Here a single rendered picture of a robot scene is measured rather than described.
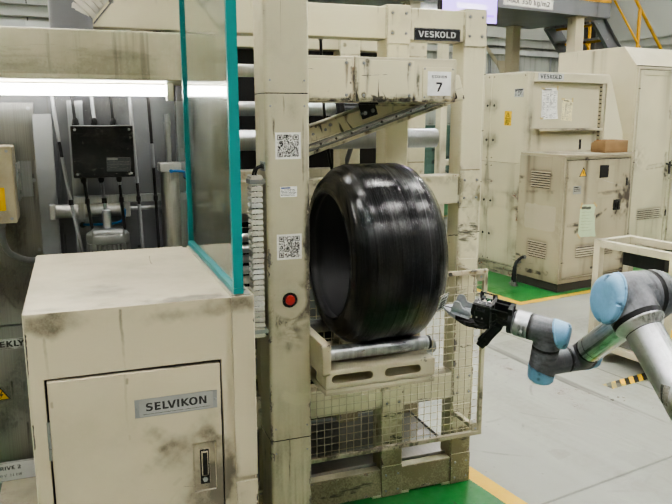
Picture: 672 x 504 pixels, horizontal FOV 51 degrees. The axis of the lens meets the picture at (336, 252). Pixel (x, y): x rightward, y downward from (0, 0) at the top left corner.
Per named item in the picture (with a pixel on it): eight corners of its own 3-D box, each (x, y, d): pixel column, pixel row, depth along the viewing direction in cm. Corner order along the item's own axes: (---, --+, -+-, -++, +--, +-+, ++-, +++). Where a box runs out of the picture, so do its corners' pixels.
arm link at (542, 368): (569, 383, 200) (576, 349, 196) (536, 389, 196) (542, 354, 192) (552, 370, 207) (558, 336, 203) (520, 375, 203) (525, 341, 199)
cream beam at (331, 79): (288, 102, 223) (287, 54, 220) (267, 103, 246) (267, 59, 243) (457, 103, 244) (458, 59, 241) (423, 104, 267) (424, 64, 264)
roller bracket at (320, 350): (322, 378, 203) (322, 345, 202) (284, 337, 240) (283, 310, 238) (333, 376, 205) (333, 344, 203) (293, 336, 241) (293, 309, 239)
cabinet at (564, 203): (558, 294, 638) (567, 155, 615) (513, 281, 688) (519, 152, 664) (625, 282, 683) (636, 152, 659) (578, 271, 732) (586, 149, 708)
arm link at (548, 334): (563, 357, 191) (568, 329, 188) (523, 345, 196) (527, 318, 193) (569, 346, 198) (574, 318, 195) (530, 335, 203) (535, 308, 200)
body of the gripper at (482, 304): (478, 289, 205) (519, 300, 200) (477, 313, 210) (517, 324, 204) (469, 303, 200) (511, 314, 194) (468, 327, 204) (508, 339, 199)
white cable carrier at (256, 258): (254, 338, 207) (250, 175, 198) (250, 333, 212) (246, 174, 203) (268, 336, 209) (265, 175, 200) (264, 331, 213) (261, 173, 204)
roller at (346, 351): (323, 363, 210) (327, 359, 206) (320, 349, 212) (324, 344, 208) (428, 350, 222) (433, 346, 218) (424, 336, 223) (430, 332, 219)
